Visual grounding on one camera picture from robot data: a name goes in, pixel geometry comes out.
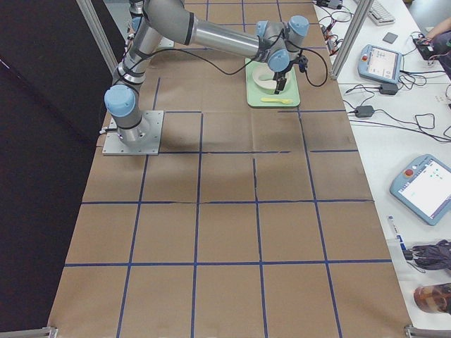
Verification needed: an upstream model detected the near teach pendant tablet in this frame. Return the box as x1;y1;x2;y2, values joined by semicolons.
390;154;450;226

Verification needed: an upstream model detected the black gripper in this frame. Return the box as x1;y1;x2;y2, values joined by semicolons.
273;68;290;94

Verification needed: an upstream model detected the aluminium frame post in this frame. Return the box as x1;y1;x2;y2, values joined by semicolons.
330;0;373;80

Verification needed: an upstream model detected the white round plate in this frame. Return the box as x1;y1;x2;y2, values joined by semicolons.
247;63;293;96

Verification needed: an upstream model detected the black power adapter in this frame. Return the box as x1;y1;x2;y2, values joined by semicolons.
354;106;374;118
378;83;399;96

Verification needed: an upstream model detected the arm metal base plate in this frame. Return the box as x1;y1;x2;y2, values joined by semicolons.
157;37;175;49
102;111;164;156

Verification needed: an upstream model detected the yellow plastic fork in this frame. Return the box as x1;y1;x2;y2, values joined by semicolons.
261;97;293;104

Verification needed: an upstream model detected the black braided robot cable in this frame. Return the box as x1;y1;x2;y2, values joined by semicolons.
140;46;258;76

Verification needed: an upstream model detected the light green plastic tray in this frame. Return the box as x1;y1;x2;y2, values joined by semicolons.
245;61;301;108

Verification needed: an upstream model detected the far teach pendant tablet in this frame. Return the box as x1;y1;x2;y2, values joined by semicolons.
357;44;402;85

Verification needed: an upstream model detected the teach pendant tablet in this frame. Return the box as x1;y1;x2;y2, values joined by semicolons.
357;44;402;85
390;154;450;226

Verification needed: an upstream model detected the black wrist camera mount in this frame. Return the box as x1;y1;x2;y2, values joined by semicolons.
297;55;309;73

